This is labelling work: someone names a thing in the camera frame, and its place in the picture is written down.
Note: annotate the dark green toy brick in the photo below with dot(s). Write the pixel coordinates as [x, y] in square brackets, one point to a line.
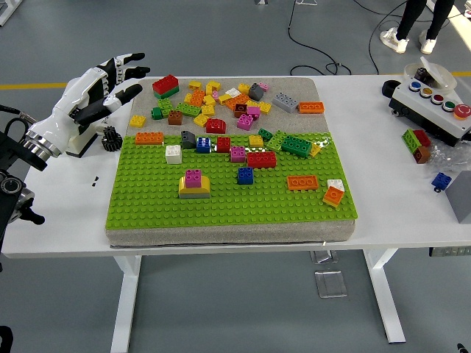
[157, 114]

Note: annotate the light green eight-stud brick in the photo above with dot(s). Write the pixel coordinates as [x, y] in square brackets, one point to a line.
[275, 142]
[188, 110]

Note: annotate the blue four-stud brick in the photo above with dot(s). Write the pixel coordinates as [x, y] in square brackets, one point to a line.
[245, 177]
[203, 146]

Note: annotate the small pink brick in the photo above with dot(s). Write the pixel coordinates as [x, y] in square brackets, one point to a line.
[264, 86]
[215, 95]

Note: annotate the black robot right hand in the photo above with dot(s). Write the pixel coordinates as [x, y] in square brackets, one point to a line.
[463, 348]

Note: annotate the dark green four-stud brick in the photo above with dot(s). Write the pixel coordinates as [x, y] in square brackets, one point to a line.
[265, 134]

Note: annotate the cream switch box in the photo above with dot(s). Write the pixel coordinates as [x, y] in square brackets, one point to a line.
[82, 141]

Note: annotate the pink toy brick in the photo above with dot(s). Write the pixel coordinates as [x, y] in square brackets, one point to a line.
[254, 111]

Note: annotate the grey-brown foam mat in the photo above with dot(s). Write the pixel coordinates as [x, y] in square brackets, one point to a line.
[228, 233]

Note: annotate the black tape roll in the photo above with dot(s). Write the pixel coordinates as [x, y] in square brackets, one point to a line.
[389, 88]

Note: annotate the white four-stud brick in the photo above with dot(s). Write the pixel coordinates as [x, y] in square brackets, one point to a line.
[173, 155]

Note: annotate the orange toy brick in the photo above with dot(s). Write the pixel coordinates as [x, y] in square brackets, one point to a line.
[239, 100]

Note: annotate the brown four-stud brick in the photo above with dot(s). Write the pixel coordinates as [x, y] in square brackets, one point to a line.
[176, 118]

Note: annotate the yellow toy brick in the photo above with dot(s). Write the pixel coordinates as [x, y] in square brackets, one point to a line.
[201, 120]
[195, 86]
[212, 87]
[244, 88]
[209, 100]
[265, 107]
[208, 110]
[188, 98]
[224, 99]

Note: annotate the white floor frame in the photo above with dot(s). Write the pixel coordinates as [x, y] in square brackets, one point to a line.
[287, 1]

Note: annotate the red four-stud brick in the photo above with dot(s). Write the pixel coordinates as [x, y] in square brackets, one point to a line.
[223, 145]

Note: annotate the dark grey sloped brick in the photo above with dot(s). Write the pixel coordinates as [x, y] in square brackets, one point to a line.
[256, 92]
[188, 140]

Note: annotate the table control panel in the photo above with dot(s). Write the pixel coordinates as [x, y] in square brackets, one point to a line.
[449, 251]

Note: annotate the red eight-stud brick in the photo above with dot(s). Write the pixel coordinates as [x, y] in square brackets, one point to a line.
[261, 160]
[165, 84]

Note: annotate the small black fragments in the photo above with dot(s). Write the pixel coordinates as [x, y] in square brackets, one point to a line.
[95, 180]

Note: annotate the white push-button control box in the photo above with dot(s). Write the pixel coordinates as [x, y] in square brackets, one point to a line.
[430, 110]

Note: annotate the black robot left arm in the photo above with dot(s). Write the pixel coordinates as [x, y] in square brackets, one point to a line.
[11, 191]

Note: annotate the green studded baseplate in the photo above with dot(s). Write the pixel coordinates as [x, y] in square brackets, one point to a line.
[257, 209]

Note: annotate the black gear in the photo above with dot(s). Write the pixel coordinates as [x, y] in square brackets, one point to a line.
[111, 138]

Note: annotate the light grey eight-stud brick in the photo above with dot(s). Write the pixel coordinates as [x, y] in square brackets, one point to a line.
[195, 195]
[285, 103]

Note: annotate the yellow arched brick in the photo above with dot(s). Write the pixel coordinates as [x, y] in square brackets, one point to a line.
[195, 187]

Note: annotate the white toy brick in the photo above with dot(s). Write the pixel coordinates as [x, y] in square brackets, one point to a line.
[336, 184]
[233, 92]

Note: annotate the clear plastic container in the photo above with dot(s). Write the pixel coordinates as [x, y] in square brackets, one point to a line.
[439, 75]

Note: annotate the white furniture frame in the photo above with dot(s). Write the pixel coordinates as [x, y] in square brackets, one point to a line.
[6, 11]

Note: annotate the person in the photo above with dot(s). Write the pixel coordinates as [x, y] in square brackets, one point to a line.
[412, 18]

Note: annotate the orange and yellow brick stack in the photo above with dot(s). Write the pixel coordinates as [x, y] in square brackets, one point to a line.
[333, 197]

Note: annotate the red toy brick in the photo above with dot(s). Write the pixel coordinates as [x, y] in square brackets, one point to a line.
[423, 137]

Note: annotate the orange eight-stud brick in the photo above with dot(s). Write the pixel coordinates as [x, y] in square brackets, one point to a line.
[302, 183]
[198, 98]
[149, 138]

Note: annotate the crumpled clear plastic bag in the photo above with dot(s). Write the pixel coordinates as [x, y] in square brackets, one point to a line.
[447, 158]

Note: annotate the red arched brick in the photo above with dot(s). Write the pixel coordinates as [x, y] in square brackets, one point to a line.
[216, 126]

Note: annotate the dark green eight-stud brick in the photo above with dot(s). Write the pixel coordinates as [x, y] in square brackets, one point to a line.
[173, 92]
[297, 146]

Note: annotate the small yellow brick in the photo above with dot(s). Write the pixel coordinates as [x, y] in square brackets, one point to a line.
[315, 151]

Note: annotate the yellow four-stud brick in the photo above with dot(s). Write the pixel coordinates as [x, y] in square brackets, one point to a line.
[256, 141]
[137, 121]

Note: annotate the white table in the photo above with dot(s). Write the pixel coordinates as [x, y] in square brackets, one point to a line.
[368, 165]

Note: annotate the brown toy brick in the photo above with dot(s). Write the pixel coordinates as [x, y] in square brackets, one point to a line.
[422, 155]
[241, 110]

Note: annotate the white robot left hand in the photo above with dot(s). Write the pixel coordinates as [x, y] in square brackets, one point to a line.
[73, 99]

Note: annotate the pink four-stud brick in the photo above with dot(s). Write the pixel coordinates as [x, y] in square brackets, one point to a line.
[246, 123]
[193, 179]
[238, 155]

